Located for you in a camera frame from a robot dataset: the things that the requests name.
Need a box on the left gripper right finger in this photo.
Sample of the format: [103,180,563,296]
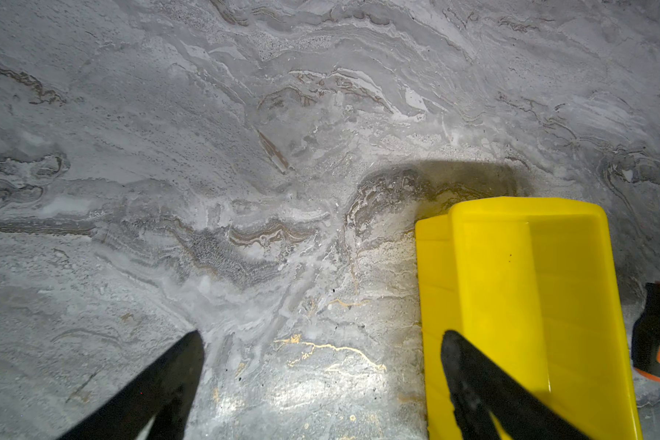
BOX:
[440,330,588,439]

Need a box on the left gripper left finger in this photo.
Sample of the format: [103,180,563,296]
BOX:
[61,331,205,439]

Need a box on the yellow plastic bin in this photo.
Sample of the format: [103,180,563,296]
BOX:
[415,197,642,439]

